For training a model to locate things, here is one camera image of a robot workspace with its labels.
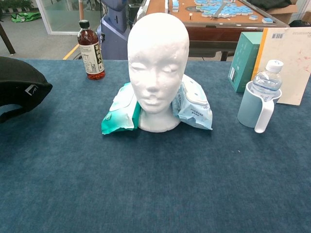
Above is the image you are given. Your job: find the brown mahjong table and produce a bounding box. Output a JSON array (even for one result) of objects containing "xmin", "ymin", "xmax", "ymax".
[{"xmin": 136, "ymin": 0, "xmax": 290, "ymax": 62}]

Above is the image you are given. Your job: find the light blue wet wipes pack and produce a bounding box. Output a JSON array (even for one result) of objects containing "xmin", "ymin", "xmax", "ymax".
[{"xmin": 171, "ymin": 74, "xmax": 213, "ymax": 131}]

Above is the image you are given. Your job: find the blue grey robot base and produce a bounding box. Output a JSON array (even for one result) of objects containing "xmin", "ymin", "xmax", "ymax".
[{"xmin": 97, "ymin": 0, "xmax": 131, "ymax": 61}]

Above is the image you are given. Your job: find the black cloth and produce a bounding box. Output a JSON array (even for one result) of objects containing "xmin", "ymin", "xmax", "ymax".
[{"xmin": 246, "ymin": 0, "xmax": 292, "ymax": 11}]

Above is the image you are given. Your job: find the brown cardboard box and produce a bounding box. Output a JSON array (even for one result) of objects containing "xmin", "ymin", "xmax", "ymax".
[{"xmin": 264, "ymin": 0, "xmax": 311, "ymax": 25}]

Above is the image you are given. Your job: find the black baseball cap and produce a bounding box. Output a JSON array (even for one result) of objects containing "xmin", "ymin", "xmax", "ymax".
[{"xmin": 0, "ymin": 56, "xmax": 53, "ymax": 124}]

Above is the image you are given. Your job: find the brown tea bottle black cap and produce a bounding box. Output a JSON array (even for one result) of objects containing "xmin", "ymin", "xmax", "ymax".
[{"xmin": 77, "ymin": 20, "xmax": 106, "ymax": 81}]

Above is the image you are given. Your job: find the white foam mannequin head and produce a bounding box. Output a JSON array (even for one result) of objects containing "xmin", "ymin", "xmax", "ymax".
[{"xmin": 127, "ymin": 12, "xmax": 190, "ymax": 133}]

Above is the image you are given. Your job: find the green bag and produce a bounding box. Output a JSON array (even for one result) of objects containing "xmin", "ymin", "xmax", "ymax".
[{"xmin": 11, "ymin": 11, "xmax": 42, "ymax": 24}]

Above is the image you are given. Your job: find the green wet wipes pack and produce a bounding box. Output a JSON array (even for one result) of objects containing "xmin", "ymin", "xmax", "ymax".
[{"xmin": 101, "ymin": 82, "xmax": 141, "ymax": 135}]

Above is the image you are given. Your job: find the cream book orange spine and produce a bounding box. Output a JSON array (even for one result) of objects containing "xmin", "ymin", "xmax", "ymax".
[{"xmin": 251, "ymin": 27, "xmax": 311, "ymax": 106}]

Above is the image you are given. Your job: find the teal cardboard box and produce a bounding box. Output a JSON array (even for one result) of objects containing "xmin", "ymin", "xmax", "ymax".
[{"xmin": 227, "ymin": 32, "xmax": 263, "ymax": 93}]

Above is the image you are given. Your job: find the white framed glass partition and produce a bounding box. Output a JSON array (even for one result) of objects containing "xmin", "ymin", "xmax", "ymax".
[{"xmin": 35, "ymin": 0, "xmax": 103, "ymax": 35}]

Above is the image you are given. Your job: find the blue felt tablecloth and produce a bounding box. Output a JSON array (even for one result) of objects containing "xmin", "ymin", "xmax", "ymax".
[{"xmin": 0, "ymin": 58, "xmax": 311, "ymax": 233}]

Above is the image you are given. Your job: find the dark table leg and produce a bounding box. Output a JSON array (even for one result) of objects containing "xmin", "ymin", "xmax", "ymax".
[{"xmin": 0, "ymin": 23, "xmax": 16, "ymax": 55}]

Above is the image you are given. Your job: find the light blue cup white handle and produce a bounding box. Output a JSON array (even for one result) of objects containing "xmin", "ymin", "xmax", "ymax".
[{"xmin": 237, "ymin": 81, "xmax": 282, "ymax": 133}]

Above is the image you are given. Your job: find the clear plastic water bottle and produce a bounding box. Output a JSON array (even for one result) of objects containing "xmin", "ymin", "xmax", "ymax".
[{"xmin": 250, "ymin": 59, "xmax": 284, "ymax": 102}]

